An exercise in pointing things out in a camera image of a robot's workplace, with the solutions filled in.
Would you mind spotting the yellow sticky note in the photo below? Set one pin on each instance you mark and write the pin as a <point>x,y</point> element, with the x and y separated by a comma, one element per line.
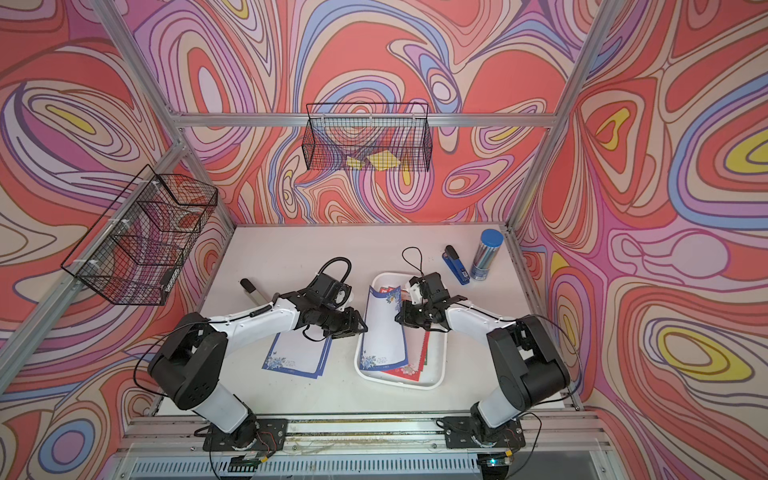
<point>383,160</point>

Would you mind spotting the blue stapler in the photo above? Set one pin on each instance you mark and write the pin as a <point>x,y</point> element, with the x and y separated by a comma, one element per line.
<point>454,263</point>

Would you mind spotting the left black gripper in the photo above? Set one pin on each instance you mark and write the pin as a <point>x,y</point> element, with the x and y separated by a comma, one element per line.
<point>351,326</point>

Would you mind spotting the black white marker pen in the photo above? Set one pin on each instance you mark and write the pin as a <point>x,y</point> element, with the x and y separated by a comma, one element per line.
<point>252,291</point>

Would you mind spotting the red bordered stationery sheet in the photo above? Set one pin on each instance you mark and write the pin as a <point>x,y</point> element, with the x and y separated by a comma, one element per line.
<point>416,343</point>

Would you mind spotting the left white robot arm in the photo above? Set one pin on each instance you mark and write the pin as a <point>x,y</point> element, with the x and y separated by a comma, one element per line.
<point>189,360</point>

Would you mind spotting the blue floral stationery sheet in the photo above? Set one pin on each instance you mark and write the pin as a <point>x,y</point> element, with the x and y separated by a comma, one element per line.
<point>309,357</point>

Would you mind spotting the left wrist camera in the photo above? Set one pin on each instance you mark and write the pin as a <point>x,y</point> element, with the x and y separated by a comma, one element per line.
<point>330,292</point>

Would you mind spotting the back black wire basket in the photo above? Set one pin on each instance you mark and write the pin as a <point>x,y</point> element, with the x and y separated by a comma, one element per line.
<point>340,135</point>

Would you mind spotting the white plastic storage tray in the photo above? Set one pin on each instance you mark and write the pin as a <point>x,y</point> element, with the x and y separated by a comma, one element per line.
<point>437,348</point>

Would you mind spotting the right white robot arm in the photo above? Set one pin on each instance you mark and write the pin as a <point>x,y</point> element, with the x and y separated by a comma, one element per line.
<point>529,368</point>

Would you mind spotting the left black wire basket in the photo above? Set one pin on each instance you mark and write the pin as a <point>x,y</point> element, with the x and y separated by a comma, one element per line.
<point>135,251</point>

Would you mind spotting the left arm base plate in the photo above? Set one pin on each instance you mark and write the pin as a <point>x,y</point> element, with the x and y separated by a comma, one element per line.
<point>266,435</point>

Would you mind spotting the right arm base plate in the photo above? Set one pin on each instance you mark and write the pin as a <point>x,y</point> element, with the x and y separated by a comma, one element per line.
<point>464,432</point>

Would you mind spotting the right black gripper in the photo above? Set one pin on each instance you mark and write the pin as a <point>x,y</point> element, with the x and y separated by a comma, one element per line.
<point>404,316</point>

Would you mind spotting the black wire basket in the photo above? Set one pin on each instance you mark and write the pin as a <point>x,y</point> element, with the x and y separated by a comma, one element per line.
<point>135,251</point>
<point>340,135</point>

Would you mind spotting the blue lidded pen tube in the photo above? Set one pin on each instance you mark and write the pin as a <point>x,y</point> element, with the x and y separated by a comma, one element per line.
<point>490,242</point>

